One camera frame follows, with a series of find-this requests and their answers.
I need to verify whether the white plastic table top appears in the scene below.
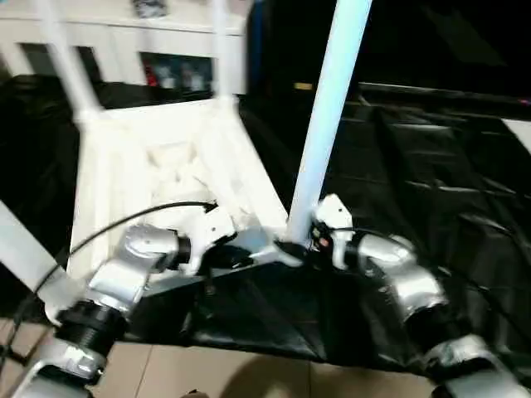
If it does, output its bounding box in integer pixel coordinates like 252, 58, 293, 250
41, 95, 312, 320

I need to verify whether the white plastic table leg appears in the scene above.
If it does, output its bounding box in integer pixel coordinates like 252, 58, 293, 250
209, 0, 240, 109
0, 199, 61, 291
284, 0, 374, 245
35, 0, 105, 121

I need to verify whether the black mat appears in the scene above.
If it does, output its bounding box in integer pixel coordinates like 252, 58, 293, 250
0, 75, 531, 378

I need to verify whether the white flat board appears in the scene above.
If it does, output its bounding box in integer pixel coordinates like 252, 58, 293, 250
502, 118, 531, 154

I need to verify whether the large black furniture piece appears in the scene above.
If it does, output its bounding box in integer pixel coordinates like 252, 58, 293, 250
249, 0, 531, 104

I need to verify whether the white cabinet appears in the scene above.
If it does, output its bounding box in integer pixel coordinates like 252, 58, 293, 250
0, 0, 250, 96

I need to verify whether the dark glass bowl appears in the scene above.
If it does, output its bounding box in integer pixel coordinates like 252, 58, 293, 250
131, 0, 169, 19

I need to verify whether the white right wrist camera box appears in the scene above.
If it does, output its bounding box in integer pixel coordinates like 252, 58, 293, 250
311, 193, 356, 268

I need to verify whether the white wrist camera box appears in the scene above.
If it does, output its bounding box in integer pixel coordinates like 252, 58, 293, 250
183, 206, 240, 276
311, 193, 356, 268

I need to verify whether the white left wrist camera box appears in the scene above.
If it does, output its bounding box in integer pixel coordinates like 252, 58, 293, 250
183, 206, 240, 276

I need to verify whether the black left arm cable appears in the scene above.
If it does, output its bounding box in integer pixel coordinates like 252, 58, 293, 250
8, 201, 218, 366

